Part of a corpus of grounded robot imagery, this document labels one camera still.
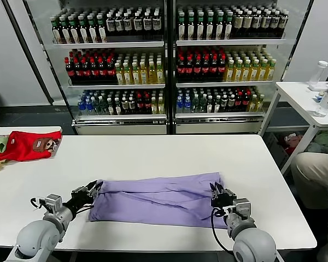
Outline dark tea bottle black label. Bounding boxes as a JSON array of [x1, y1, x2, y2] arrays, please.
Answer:
[[271, 10, 280, 38], [115, 13, 125, 37], [279, 10, 288, 38], [143, 11, 153, 36], [106, 13, 116, 38], [261, 10, 271, 38], [153, 11, 162, 35], [124, 12, 134, 37], [252, 10, 262, 38], [133, 12, 144, 36]]

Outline brown drink bottle green cap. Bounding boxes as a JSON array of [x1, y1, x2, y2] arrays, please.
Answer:
[[215, 11, 224, 40], [196, 11, 205, 41], [206, 11, 215, 41], [78, 15, 90, 44], [87, 15, 99, 44], [97, 14, 108, 44], [60, 16, 72, 44], [51, 16, 63, 45], [178, 12, 186, 41], [69, 15, 80, 44], [187, 11, 196, 41], [225, 11, 233, 40]]

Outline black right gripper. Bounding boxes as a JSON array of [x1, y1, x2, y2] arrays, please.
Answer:
[[209, 182, 237, 211]]

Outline tall clear bottle white cap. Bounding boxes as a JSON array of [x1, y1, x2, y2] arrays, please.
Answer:
[[309, 60, 328, 87]]

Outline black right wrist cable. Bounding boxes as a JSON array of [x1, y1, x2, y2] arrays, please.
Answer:
[[210, 207, 236, 252]]

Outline yellow tea bottle green cap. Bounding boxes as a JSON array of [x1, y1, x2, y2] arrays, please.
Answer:
[[266, 59, 277, 81], [132, 62, 141, 85], [140, 62, 149, 85], [250, 59, 259, 82], [115, 62, 125, 85], [242, 59, 251, 82], [258, 59, 267, 81], [124, 62, 133, 85], [234, 59, 243, 82], [225, 59, 235, 82], [156, 61, 165, 84], [148, 61, 157, 85]]

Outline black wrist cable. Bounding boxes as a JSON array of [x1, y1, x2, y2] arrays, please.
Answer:
[[30, 196, 47, 210], [210, 207, 236, 252]]

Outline glass beverage display cabinet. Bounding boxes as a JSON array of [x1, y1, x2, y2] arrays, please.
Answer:
[[171, 0, 315, 135], [23, 0, 172, 136]]

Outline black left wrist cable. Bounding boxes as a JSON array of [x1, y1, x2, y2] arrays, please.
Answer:
[[30, 196, 47, 210]]

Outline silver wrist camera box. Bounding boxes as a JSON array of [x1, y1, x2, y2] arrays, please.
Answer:
[[231, 198, 253, 219], [45, 193, 63, 213]]

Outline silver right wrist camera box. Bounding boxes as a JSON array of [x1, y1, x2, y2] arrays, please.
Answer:
[[231, 198, 253, 219]]

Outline small white box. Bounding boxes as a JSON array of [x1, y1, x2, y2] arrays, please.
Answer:
[[308, 81, 328, 92]]

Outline red garment in crate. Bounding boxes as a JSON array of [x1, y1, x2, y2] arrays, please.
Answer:
[[283, 133, 304, 155]]

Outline clear water bottle grey lid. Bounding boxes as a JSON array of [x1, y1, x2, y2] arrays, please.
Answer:
[[314, 84, 328, 118]]

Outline white side table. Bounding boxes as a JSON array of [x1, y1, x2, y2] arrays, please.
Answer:
[[258, 81, 328, 175]]

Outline red t-shirt bear print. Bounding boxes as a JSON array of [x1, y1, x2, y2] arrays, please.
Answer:
[[0, 130, 63, 162]]

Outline black plastic crate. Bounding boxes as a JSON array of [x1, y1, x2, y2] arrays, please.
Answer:
[[263, 132, 290, 171]]

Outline black vertical cabinet post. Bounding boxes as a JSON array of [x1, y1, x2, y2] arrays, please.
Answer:
[[163, 0, 178, 135]]

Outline dark tea bottle beige label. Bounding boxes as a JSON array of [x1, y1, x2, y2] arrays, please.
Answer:
[[243, 10, 253, 38], [233, 10, 244, 38]]

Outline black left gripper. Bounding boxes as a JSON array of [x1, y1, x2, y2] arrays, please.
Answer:
[[65, 180, 103, 214]]

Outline purple t-shirt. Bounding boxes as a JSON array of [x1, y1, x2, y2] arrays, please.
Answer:
[[87, 171, 228, 230]]

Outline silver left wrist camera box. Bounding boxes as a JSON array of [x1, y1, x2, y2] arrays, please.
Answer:
[[45, 193, 63, 213]]

